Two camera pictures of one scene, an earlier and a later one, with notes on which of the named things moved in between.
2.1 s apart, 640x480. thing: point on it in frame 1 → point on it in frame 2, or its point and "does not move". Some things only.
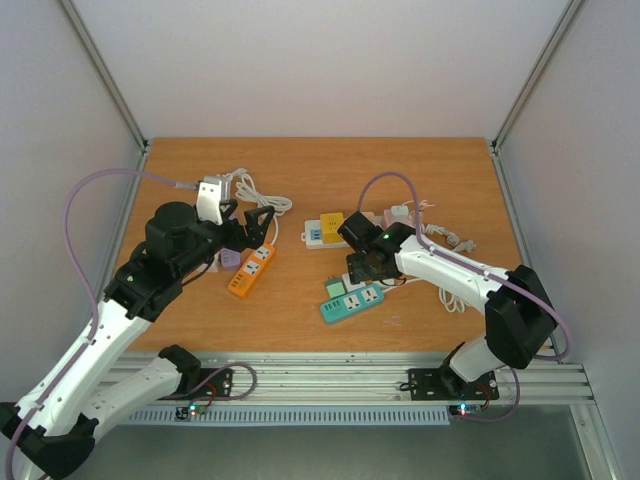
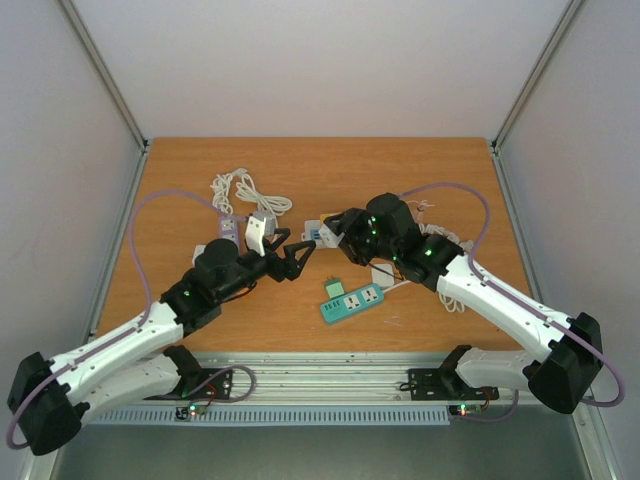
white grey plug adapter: x=348 y=284 → x=328 y=238
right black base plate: x=443 y=384 does not move
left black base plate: x=220 y=385 does not move
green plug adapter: x=335 y=287 does not move
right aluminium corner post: x=570 y=11 does not move
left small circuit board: x=186 y=413 does not move
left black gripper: x=256 y=237 → x=291 y=269
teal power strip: x=351 y=302 does not move
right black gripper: x=362 y=270 → x=351 y=235
